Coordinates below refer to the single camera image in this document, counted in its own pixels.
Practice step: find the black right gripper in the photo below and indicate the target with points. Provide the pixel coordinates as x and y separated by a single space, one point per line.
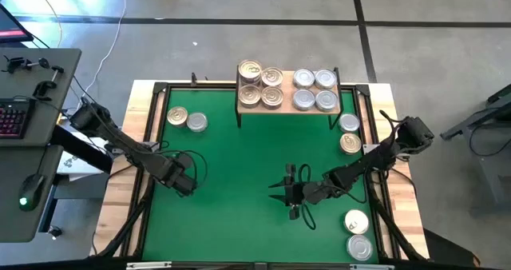
295 192

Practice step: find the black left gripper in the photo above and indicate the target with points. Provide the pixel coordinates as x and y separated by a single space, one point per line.
181 178

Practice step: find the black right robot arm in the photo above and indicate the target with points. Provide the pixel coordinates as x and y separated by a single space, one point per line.
359 166

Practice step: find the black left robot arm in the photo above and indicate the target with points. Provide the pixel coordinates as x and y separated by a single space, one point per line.
120 140

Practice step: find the wooden shelf with black legs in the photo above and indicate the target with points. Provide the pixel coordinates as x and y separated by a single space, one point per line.
285 106

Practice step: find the green table mat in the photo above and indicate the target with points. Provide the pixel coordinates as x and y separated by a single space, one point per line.
239 174

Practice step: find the small black clip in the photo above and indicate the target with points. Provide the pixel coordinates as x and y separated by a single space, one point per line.
193 79

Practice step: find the small silver mounting plate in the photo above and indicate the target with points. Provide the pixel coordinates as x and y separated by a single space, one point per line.
371 148

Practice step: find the black support beam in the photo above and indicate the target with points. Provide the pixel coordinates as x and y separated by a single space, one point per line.
84 152

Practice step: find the grey desk base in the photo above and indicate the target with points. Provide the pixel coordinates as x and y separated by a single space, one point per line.
80 190

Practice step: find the white cardboard box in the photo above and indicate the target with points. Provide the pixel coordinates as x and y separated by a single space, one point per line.
78 164

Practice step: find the black computer mouse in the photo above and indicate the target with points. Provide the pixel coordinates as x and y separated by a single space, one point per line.
31 190

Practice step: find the black screw clamp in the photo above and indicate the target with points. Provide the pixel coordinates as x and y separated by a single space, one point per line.
40 89
14 64

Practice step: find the dark grey desk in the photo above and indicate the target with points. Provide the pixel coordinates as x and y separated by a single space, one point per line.
40 78

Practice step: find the black floor base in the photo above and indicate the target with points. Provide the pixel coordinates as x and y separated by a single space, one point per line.
447 248

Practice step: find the backlit black keyboard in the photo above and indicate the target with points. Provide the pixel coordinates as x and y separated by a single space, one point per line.
14 118

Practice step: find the dark metal stand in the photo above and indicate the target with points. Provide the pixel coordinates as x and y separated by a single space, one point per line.
475 120

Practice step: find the black computer monitor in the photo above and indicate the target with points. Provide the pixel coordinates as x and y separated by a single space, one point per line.
10 22

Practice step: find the black metal table frame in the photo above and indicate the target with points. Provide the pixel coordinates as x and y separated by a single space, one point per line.
187 86

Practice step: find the silver metal bracket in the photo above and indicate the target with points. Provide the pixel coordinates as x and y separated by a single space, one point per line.
371 267
148 265

